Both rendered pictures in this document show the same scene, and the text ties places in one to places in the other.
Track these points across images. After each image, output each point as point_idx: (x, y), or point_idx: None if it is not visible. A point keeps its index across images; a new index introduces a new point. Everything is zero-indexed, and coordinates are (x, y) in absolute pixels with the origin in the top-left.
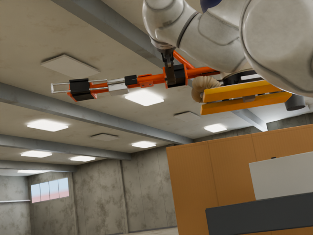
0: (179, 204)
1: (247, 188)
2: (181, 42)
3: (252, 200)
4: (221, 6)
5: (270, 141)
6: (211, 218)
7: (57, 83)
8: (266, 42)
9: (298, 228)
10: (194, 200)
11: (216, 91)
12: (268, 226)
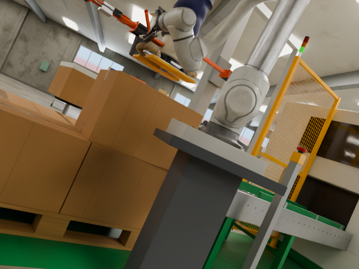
0: (108, 102)
1: (142, 115)
2: (178, 41)
3: (141, 120)
4: (205, 42)
5: (165, 101)
6: (173, 139)
7: None
8: (234, 102)
9: (150, 142)
10: (117, 104)
11: (157, 59)
12: (189, 152)
